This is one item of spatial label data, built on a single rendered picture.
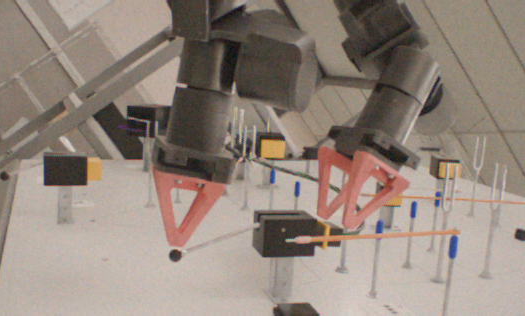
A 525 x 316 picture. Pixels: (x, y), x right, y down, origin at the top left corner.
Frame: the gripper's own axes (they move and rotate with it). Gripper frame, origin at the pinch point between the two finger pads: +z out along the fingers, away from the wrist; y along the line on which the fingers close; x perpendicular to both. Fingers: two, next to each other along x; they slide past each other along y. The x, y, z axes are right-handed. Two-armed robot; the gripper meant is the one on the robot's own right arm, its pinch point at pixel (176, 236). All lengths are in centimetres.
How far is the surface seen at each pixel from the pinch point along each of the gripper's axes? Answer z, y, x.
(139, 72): -15, 98, -2
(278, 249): -0.6, -1.6, -10.1
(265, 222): -3.1, -1.7, -8.2
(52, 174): 1.3, 31.9, 13.3
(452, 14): -94, 310, -207
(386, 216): -1.1, 28.1, -37.5
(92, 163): -1.1, 32.6, 8.0
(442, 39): -82, 335, -218
